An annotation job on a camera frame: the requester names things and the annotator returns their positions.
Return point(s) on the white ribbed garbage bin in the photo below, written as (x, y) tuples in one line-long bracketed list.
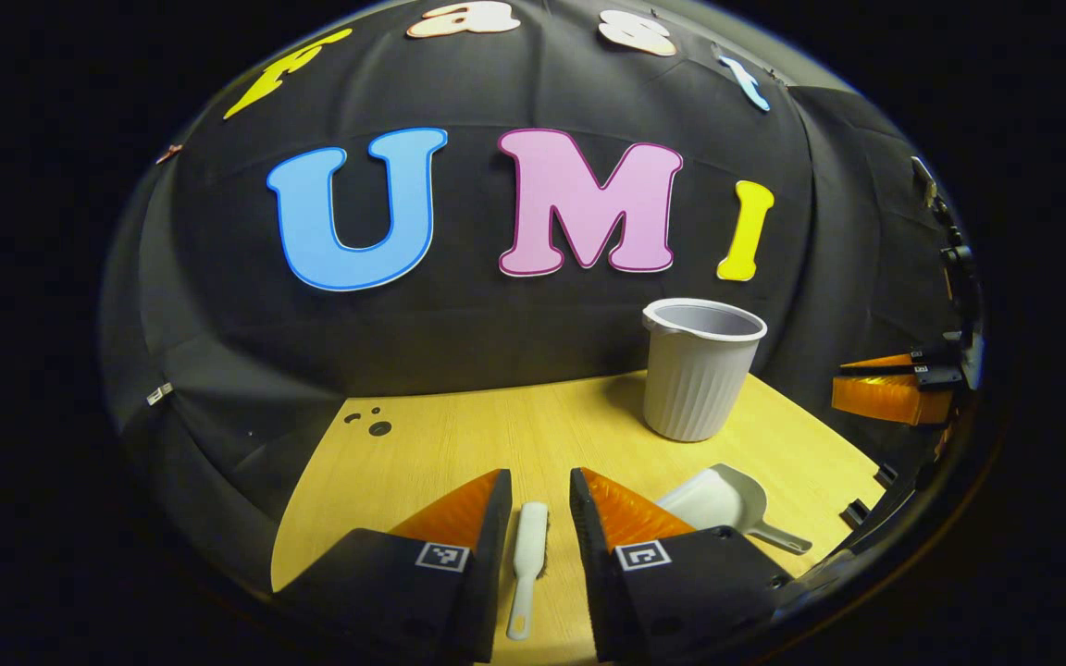
[(700, 388)]

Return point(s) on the copper cloth clip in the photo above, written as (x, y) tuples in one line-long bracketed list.
[(168, 153)]

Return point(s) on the white dustpan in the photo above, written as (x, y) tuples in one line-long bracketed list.
[(718, 499)]

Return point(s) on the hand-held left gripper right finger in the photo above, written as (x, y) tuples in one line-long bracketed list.
[(593, 573)]

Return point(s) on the wooden desktop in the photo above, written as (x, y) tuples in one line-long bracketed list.
[(459, 444)]

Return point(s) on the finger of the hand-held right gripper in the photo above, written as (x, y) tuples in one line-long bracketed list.
[(885, 364), (885, 398)]

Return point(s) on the black backdrop cloth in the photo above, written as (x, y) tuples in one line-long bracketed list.
[(459, 333)]

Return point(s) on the silver cloth clip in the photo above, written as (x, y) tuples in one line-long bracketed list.
[(159, 394)]

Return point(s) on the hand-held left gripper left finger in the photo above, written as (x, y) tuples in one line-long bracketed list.
[(487, 573)]

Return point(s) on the small white broom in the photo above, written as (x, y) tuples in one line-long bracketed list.
[(527, 555)]

